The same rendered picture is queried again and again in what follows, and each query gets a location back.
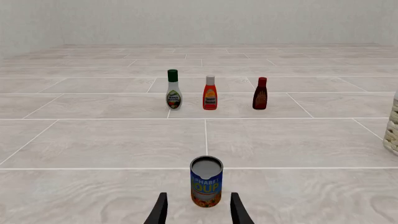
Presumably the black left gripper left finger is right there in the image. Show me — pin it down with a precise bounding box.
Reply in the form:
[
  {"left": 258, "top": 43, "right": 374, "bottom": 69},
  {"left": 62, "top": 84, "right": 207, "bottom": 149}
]
[{"left": 143, "top": 192, "right": 169, "bottom": 224}]

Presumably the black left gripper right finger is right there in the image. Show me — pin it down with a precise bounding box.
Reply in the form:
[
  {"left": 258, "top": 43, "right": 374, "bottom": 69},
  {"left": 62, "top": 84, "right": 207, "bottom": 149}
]
[{"left": 230, "top": 192, "right": 256, "bottom": 224}]

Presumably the pale woven basket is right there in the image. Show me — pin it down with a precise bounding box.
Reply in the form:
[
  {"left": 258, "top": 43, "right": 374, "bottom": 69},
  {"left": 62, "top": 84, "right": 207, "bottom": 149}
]
[{"left": 382, "top": 90, "right": 398, "bottom": 157}]

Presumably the blue alphabet soup tin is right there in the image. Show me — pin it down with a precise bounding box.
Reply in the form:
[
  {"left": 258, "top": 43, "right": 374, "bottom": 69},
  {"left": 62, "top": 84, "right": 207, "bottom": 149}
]
[{"left": 189, "top": 155, "right": 224, "bottom": 208}]

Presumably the dark red sauce bottle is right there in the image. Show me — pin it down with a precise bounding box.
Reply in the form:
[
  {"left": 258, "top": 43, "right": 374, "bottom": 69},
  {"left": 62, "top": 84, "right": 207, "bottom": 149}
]
[{"left": 252, "top": 77, "right": 269, "bottom": 110}]

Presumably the white green-capped dressing bottle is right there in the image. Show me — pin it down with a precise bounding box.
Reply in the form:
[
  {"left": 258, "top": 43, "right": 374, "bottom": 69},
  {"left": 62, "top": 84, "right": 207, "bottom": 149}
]
[{"left": 165, "top": 68, "right": 183, "bottom": 111}]

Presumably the red white-capped ketchup bottle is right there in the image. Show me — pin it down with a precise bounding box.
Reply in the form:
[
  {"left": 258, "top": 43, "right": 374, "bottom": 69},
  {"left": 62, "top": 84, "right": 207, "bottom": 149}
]
[{"left": 202, "top": 75, "right": 218, "bottom": 111}]

